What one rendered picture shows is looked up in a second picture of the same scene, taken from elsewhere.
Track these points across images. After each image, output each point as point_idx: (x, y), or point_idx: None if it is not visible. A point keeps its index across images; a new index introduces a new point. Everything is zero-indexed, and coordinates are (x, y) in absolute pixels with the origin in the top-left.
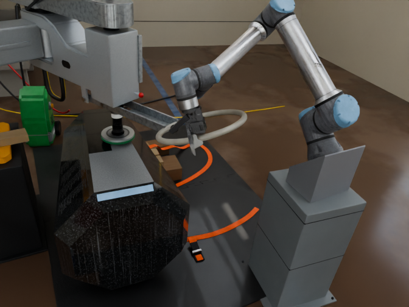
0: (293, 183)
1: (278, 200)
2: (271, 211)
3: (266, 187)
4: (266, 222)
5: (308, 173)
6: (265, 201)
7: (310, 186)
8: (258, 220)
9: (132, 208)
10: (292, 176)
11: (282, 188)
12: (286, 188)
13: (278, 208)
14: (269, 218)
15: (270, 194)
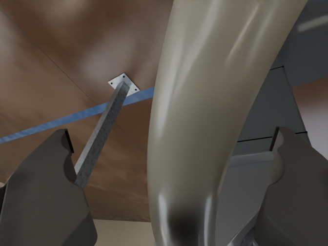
0: (255, 170)
1: (254, 130)
2: (261, 105)
3: (296, 120)
4: (262, 85)
5: (234, 206)
6: (284, 101)
7: (223, 190)
8: (281, 71)
9: None
10: (262, 178)
11: (255, 151)
12: (250, 157)
13: (247, 121)
14: (257, 95)
15: (278, 120)
